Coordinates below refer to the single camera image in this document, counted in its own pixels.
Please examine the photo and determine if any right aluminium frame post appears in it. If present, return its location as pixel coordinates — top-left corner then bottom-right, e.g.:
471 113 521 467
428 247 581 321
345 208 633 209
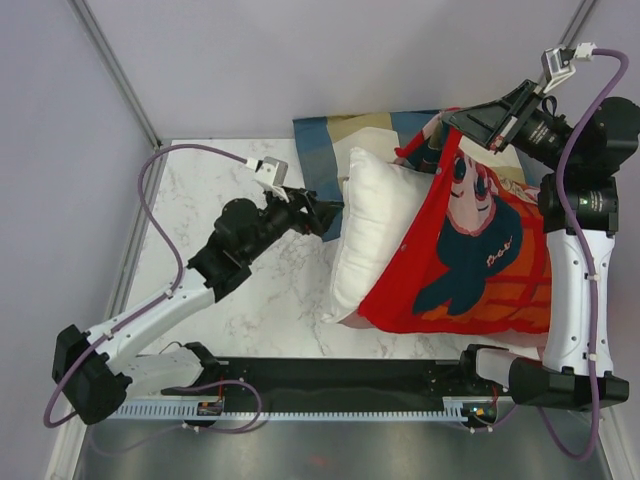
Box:
558 0 600 48

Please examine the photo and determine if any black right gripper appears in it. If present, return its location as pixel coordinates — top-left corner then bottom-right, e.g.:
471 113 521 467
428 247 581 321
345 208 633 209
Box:
445 78 583 173

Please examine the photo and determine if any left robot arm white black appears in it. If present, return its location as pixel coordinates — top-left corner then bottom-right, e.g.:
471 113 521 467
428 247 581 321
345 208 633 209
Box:
52 187 344 425

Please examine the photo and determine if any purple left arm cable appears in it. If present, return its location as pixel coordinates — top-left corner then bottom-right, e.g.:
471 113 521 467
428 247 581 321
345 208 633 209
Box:
42 143 249 429

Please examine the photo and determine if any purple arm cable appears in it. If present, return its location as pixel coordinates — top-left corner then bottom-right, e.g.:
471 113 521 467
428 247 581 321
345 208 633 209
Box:
42 143 249 429
537 48 631 461

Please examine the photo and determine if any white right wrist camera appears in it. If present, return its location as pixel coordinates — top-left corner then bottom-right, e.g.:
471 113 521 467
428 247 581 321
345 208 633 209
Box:
541 42 596 94

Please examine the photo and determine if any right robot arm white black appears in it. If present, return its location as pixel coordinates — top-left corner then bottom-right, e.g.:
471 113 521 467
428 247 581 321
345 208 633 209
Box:
442 80 639 412

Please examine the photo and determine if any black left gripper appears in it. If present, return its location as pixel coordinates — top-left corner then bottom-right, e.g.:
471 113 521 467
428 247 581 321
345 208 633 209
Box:
243 185 344 263

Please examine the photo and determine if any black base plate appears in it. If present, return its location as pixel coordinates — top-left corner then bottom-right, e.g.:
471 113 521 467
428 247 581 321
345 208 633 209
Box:
159 355 516 416

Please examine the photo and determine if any white slotted cable duct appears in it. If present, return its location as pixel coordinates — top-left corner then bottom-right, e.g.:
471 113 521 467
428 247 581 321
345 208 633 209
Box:
107 397 516 422

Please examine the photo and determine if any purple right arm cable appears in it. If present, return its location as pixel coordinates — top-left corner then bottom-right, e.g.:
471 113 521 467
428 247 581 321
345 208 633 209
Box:
537 48 631 461

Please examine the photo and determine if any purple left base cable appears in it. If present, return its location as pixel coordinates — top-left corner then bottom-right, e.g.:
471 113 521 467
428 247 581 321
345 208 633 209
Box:
89 380 264 459

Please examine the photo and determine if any left aluminium frame post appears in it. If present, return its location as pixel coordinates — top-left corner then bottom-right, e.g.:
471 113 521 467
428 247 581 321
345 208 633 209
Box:
68 0 162 149

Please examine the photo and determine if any red patterned pillowcase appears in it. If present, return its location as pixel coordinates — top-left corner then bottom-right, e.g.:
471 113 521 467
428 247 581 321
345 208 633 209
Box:
354 115 551 349

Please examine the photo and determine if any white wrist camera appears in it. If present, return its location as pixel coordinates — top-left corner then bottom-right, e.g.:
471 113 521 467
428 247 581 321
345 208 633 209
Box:
245 157 288 197
541 42 596 94

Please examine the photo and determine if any blue beige checkered pillow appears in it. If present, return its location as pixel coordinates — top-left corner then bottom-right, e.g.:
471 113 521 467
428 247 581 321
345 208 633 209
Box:
292 108 524 244

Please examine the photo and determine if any aluminium frame post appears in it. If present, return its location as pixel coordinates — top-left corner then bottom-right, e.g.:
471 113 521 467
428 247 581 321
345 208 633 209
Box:
558 0 600 48
68 0 162 149

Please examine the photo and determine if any white pillow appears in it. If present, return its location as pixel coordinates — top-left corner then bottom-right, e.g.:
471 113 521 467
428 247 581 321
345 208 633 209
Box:
322 147 434 324

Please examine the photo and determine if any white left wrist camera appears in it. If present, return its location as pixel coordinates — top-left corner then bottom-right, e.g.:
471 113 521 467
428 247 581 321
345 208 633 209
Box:
245 157 288 197

